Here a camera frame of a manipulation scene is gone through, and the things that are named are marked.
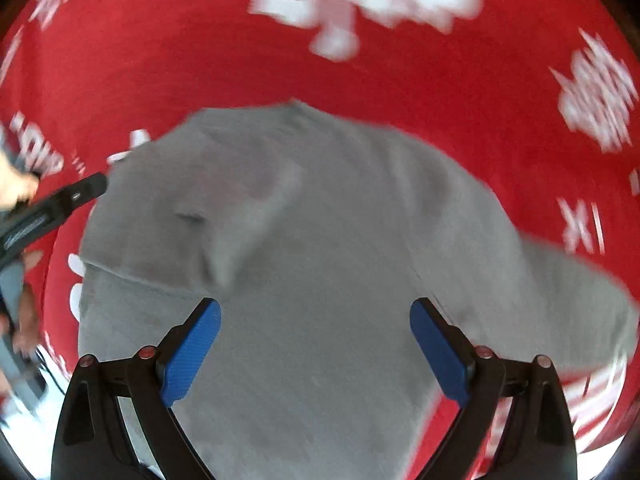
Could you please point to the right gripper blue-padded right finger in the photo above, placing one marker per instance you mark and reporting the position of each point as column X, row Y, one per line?
column 537, row 441

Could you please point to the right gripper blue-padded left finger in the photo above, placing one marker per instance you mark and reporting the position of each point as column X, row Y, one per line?
column 92, row 442

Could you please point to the grey sweater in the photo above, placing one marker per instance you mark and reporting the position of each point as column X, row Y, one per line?
column 316, row 235

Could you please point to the yellow and grey clothes pile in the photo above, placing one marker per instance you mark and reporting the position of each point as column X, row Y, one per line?
column 18, row 185

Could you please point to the person's left hand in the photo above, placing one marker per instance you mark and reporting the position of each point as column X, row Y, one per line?
column 26, row 336

